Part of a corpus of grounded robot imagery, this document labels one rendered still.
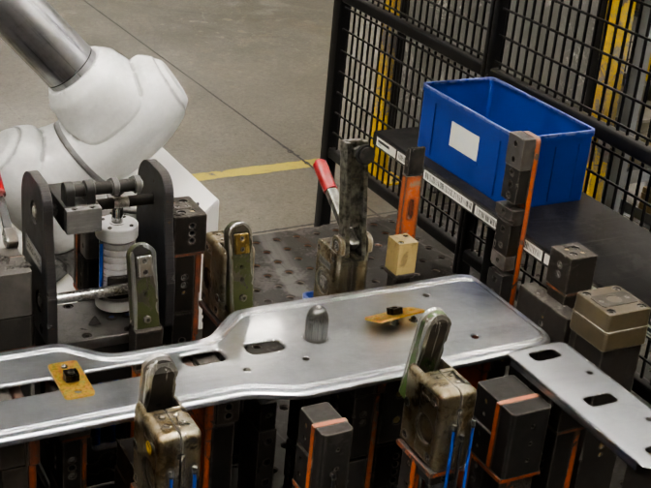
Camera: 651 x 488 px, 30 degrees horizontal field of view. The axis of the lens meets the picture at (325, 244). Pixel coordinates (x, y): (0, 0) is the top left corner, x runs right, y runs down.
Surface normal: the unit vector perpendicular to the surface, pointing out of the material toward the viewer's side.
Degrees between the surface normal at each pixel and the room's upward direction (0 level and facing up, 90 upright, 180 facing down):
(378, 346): 0
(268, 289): 0
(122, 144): 92
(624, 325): 89
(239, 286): 78
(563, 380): 0
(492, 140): 90
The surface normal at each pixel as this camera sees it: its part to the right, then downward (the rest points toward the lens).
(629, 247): 0.08, -0.90
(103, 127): 0.16, 0.48
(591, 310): -0.88, 0.10
